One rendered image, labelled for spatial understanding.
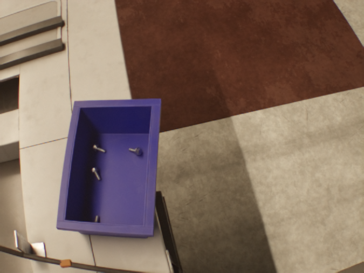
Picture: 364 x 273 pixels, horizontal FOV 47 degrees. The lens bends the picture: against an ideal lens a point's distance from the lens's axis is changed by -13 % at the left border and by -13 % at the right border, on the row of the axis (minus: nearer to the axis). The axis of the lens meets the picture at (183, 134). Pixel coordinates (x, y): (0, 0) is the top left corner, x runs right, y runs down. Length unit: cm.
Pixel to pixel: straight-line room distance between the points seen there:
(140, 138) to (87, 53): 25
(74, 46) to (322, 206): 110
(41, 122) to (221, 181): 95
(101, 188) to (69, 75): 27
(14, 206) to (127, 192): 26
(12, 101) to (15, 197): 24
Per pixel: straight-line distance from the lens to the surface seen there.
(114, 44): 97
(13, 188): 93
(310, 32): 221
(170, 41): 209
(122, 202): 77
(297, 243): 164
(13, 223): 90
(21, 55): 101
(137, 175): 79
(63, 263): 72
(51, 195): 81
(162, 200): 122
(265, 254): 161
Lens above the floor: 154
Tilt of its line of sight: 59 degrees down
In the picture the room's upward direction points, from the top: 5 degrees counter-clockwise
